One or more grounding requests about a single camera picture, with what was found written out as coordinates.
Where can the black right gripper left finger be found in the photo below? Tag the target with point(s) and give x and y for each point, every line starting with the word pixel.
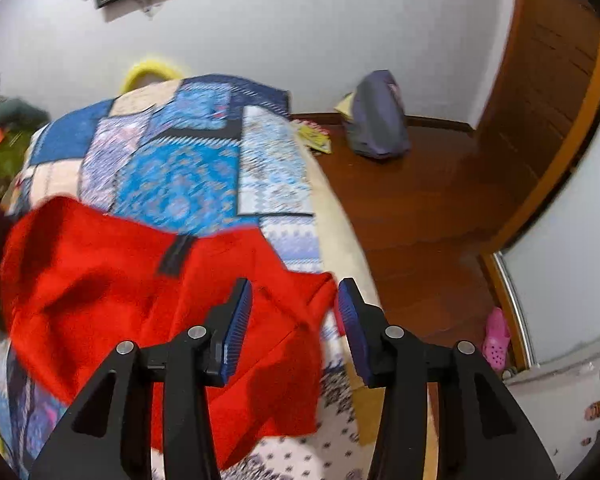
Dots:
pixel 105 432

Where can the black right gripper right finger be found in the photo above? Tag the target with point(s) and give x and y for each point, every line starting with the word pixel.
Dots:
pixel 483 432

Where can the red fleece jacket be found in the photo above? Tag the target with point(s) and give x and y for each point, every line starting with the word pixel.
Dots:
pixel 75 282

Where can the pink slipper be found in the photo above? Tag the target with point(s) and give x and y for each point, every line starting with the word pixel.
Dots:
pixel 496 340

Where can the blue patchwork bed quilt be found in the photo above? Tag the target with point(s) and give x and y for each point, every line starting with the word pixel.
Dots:
pixel 193 158

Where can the grey blue bag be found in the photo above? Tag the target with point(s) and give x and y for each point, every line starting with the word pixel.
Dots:
pixel 377 128

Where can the yellow paper packet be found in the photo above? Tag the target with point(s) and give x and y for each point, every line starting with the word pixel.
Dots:
pixel 313 136

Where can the yellow pillow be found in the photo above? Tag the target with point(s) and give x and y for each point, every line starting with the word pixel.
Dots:
pixel 149 69

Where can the brown wooden door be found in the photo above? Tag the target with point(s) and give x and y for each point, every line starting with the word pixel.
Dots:
pixel 545 101

